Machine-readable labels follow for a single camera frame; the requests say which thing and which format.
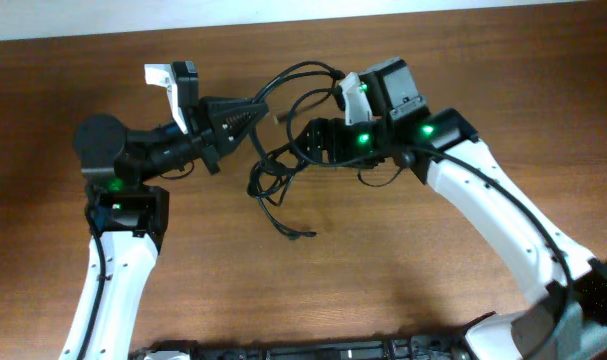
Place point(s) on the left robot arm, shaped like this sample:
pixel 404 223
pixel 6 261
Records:
pixel 127 218

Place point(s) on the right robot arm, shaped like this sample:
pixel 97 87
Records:
pixel 385 116

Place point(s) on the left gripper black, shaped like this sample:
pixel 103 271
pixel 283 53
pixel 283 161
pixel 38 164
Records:
pixel 206 133

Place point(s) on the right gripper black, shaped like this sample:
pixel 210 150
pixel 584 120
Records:
pixel 336 141

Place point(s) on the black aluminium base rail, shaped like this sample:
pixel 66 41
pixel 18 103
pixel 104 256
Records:
pixel 402 345

